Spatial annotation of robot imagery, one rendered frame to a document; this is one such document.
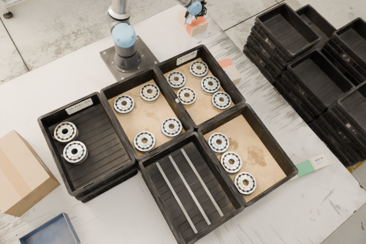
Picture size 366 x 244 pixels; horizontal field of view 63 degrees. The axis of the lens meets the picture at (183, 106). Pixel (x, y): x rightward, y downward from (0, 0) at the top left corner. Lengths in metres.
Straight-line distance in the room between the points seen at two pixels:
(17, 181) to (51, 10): 2.01
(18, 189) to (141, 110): 0.64
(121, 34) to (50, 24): 1.54
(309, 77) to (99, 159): 1.64
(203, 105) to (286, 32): 1.12
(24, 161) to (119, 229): 0.52
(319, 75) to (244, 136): 1.11
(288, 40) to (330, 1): 1.33
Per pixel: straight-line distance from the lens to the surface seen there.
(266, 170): 1.50
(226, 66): 1.76
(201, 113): 1.53
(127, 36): 1.59
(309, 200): 1.69
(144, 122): 1.49
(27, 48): 2.96
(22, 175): 1.50
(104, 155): 1.46
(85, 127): 1.52
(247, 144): 1.51
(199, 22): 1.93
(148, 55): 1.79
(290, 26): 2.50
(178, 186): 1.40
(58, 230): 1.57
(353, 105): 2.32
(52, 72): 1.88
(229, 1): 3.23
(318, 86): 2.41
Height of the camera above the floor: 2.20
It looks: 64 degrees down
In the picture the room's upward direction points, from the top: 10 degrees clockwise
